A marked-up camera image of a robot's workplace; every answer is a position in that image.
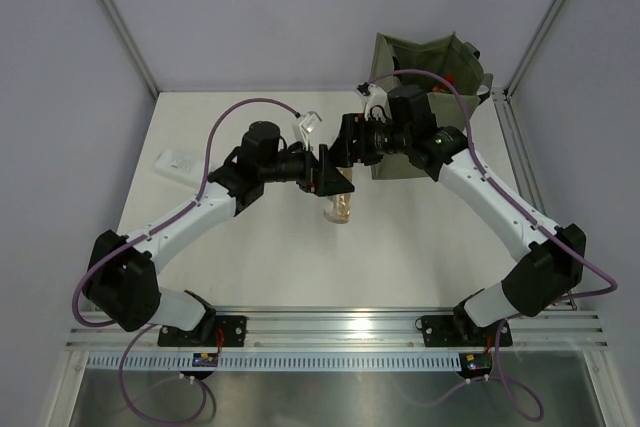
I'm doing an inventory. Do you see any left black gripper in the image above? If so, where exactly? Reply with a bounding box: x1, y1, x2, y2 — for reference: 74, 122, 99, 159
259, 138, 353, 196

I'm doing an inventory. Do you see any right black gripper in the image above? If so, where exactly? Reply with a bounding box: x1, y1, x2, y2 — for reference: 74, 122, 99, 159
328, 114, 411, 169

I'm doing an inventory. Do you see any green Fairy dish soap bottle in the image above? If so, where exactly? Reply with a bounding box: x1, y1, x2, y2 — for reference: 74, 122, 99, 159
431, 75, 455, 94

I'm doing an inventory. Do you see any white bottle black cap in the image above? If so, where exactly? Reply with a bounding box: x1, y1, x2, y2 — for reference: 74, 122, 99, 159
153, 149, 204, 188

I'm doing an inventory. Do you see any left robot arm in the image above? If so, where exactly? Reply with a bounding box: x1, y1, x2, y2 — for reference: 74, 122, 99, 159
80, 121, 355, 346

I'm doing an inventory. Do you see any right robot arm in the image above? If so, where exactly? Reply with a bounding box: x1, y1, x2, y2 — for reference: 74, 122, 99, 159
329, 83, 586, 344

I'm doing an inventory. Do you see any olive green canvas bag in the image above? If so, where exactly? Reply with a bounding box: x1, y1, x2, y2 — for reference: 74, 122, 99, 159
369, 30, 494, 182

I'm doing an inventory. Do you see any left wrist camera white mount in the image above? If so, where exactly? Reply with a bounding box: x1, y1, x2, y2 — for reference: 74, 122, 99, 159
292, 111, 322, 150

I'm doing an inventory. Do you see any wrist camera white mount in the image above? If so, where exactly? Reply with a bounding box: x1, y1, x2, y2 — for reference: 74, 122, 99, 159
356, 82, 387, 118
292, 111, 322, 150

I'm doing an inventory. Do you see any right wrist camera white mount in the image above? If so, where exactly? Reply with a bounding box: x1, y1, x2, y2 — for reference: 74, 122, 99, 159
356, 82, 387, 118

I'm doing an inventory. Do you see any aluminium front rail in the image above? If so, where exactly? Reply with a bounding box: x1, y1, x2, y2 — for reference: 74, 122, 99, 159
63, 309, 609, 352

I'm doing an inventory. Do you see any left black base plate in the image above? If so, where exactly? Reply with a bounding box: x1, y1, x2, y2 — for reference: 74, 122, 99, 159
157, 314, 247, 348

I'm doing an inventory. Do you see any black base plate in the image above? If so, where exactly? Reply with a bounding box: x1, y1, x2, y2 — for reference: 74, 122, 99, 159
414, 314, 513, 348
157, 314, 247, 348

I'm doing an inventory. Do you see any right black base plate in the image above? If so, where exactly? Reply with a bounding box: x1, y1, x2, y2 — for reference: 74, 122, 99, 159
414, 314, 513, 348

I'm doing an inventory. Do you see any right aluminium frame post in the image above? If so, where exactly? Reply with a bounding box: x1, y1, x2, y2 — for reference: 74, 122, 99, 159
503, 0, 569, 98

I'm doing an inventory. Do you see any aluminium frame post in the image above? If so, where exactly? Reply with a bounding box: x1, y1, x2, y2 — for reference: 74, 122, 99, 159
503, 0, 569, 98
96, 0, 161, 100

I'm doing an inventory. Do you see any white slotted cable duct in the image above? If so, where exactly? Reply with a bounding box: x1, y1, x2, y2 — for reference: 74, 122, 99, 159
87, 352, 461, 372

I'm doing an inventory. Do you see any left aluminium frame post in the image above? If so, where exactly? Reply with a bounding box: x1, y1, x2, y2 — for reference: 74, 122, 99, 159
96, 0, 161, 100

